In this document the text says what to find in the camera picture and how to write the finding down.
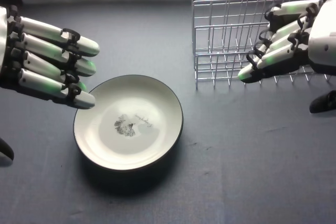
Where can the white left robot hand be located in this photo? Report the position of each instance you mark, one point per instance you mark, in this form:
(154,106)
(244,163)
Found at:
(39,43)

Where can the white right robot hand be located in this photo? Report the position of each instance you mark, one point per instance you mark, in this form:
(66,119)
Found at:
(323,40)

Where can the grey table cloth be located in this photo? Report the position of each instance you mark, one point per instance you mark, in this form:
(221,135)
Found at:
(236,155)

